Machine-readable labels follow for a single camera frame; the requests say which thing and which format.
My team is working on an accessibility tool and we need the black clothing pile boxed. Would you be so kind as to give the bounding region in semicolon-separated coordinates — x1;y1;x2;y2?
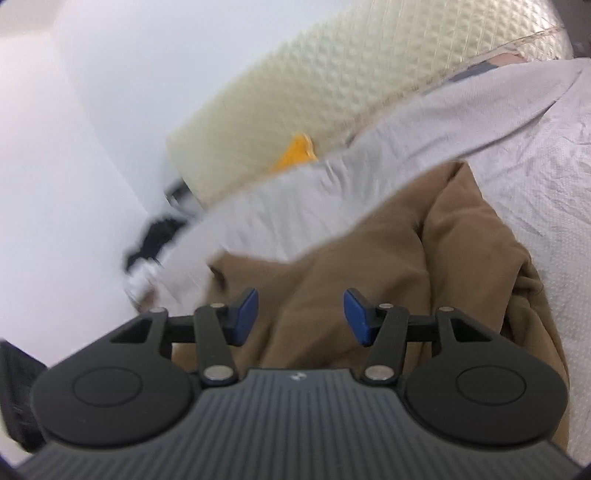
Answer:
124;215;190;273

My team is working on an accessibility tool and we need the brown hoodie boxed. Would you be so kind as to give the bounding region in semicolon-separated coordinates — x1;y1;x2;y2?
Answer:
173;159;571;455

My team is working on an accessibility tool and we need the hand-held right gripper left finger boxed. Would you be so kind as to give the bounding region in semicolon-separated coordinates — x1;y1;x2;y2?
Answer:
110;288;259;387

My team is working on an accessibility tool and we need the white clothing pile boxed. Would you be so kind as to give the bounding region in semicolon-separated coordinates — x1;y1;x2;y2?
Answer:
124;263;163;297

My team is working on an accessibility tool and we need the cream quilted headboard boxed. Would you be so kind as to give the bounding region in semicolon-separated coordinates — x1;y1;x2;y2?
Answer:
166;0;573;204

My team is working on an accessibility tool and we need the grey bed duvet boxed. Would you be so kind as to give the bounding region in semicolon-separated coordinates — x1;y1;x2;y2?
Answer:
152;58;591;462

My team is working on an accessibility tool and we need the dark wall socket plate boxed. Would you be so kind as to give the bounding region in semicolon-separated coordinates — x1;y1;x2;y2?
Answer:
165;182;195;206

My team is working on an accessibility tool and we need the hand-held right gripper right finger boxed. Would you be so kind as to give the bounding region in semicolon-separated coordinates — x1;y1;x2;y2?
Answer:
344;288;502;387

